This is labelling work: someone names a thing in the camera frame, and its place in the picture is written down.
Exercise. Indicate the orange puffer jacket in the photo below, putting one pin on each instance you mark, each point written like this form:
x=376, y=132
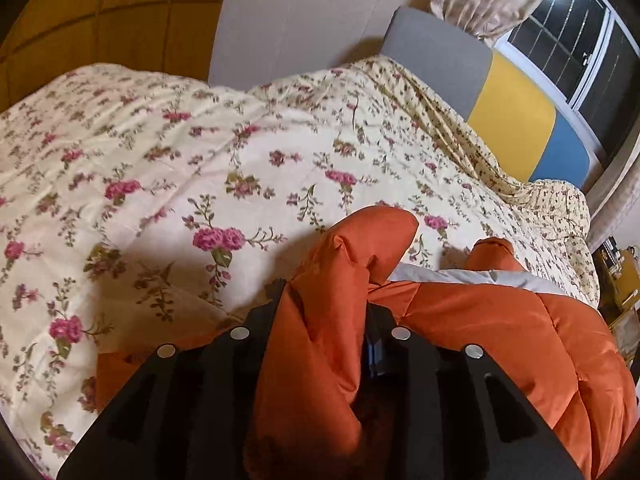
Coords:
x=320, y=360

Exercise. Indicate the yellow bedside table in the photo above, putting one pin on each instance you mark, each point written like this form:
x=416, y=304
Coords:
x=625, y=290

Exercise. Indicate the wooden wardrobe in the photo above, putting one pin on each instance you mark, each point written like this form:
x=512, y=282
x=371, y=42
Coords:
x=125, y=10

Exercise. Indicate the grey yellow blue headboard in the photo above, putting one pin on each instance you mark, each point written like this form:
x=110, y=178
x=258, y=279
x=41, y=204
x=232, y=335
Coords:
x=510, y=110

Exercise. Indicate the window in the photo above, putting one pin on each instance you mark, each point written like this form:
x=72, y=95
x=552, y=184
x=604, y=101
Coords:
x=565, y=35

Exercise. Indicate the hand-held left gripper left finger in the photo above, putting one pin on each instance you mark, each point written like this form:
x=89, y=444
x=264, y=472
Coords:
x=250, y=340

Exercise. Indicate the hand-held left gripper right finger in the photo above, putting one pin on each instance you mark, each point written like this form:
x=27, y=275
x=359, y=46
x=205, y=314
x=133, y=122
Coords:
x=376, y=357

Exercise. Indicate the floral quilt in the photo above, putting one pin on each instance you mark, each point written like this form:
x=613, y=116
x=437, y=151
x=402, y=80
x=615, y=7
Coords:
x=150, y=160

